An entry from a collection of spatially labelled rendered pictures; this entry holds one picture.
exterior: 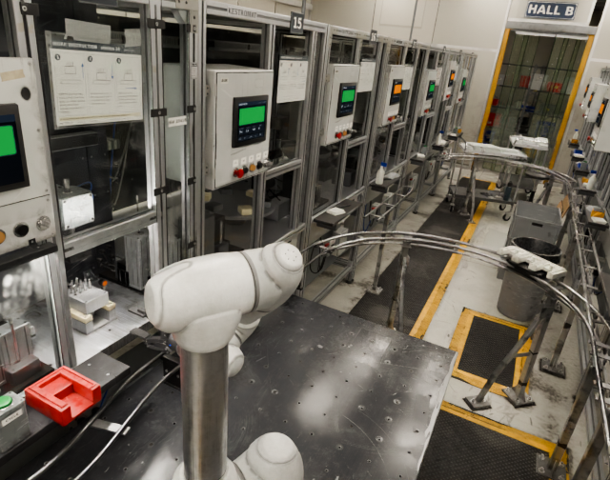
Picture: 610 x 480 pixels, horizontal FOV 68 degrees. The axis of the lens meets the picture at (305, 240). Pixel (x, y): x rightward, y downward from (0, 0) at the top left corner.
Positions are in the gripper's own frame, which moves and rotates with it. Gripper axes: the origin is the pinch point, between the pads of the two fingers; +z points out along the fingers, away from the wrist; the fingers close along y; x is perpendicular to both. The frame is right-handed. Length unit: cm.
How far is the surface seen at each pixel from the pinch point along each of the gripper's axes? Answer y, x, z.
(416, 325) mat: -99, -217, -60
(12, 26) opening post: 89, 23, 8
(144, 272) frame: -0.3, -27.1, 24.2
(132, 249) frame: 10.4, -24.7, 27.7
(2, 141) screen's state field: 65, 32, 4
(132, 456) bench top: -32.2, 21.0, -17.3
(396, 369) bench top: -32, -69, -77
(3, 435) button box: -4, 50, -6
